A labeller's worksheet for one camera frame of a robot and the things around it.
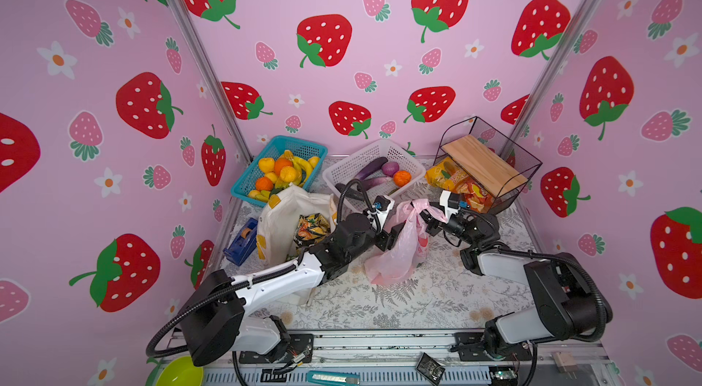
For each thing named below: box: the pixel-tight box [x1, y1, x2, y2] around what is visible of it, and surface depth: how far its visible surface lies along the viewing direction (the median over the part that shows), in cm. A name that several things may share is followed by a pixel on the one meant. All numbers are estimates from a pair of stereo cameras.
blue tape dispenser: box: [223, 217, 258, 268], surface depth 90 cm
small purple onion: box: [381, 160, 400, 178], surface depth 113 cm
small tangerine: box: [255, 176, 274, 192], surface depth 107 cm
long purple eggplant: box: [353, 156, 389, 182], surface depth 115 cm
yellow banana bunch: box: [283, 149, 320, 188], surface depth 113 cm
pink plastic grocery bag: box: [364, 198, 448, 286], surface depth 74 cm
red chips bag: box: [453, 174, 496, 214], surface depth 97 cm
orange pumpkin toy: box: [393, 170, 413, 188], surface depth 109 cm
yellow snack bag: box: [425, 156, 469, 192], surface depth 108 cm
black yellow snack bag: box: [293, 213, 331, 248], surface depth 86 cm
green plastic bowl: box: [155, 355, 204, 386], surface depth 70 cm
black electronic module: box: [415, 352, 446, 386], surface depth 71 cm
